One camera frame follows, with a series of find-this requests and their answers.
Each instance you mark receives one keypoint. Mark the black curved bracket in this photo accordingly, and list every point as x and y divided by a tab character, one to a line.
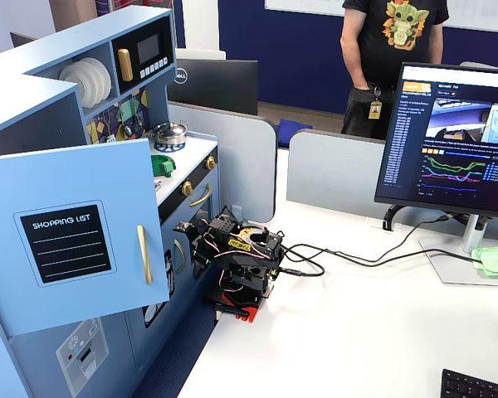
388	217

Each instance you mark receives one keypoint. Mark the steel toy ladle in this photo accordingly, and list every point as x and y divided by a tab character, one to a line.
127	129

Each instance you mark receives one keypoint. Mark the blue oven door with window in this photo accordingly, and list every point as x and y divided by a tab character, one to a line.
214	195

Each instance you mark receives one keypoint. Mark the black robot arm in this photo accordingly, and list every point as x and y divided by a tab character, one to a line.
249	273

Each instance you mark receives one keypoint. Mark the yellow id badge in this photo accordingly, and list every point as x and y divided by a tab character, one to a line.
374	110

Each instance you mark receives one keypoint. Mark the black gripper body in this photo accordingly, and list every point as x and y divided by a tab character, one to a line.
200	252

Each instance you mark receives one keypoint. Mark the person right forearm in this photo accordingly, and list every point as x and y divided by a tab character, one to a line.
352	62

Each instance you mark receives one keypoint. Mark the blue dishwasher door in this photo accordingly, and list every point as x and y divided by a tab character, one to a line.
186	290

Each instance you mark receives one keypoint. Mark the steel toy slotted spatula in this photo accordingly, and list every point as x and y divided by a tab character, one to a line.
110	137

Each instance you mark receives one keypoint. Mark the green toy cup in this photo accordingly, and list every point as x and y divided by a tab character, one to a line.
166	167

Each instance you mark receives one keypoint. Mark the blue door with dispenser print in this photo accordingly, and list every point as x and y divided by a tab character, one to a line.
116	352

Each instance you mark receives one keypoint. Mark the computer monitor with stand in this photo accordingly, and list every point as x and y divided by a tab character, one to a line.
440	145

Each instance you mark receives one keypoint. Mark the black Dell monitor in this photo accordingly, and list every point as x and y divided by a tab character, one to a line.
216	87

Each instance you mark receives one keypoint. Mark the blue fabric cushion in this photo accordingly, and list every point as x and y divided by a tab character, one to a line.
294	125

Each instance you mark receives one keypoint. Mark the blue toy kitchen unit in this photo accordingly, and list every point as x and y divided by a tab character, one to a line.
37	99

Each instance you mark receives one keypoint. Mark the gold stove knob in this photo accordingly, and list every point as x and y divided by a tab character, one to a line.
210	163
186	189

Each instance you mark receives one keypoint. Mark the small steel toy spoon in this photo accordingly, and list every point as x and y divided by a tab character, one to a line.
139	120

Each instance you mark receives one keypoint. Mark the green paper notes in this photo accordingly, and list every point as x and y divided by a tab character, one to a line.
496	261

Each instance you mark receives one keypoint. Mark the black keyboard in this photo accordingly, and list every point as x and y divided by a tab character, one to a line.
477	387

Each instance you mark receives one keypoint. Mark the person in black t-shirt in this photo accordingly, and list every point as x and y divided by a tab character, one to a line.
382	49

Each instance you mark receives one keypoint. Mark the small wrist camera board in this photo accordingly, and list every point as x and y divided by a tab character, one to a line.
184	228

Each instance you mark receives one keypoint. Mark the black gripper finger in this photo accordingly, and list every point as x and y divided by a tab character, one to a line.
197	242
200	265

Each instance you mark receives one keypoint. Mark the yellow patterned tape strip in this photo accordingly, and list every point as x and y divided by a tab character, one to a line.
238	244

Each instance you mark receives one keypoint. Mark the blue shopping list cupboard door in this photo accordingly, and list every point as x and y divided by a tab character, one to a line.
108	178

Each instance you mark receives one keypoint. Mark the steel toy pot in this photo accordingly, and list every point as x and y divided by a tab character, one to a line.
172	141

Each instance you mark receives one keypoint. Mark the white wall board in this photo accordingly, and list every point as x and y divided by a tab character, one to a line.
307	6

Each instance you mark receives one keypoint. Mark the white toy plate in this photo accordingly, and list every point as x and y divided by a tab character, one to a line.
74	69
64	81
99	83

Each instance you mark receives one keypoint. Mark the person left forearm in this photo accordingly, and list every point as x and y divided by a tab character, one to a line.
437	43

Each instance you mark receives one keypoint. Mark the steel pot lid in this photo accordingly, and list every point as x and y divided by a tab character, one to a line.
170	130

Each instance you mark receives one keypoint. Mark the grey desk partition panel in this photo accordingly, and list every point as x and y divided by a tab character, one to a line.
332	174
240	166

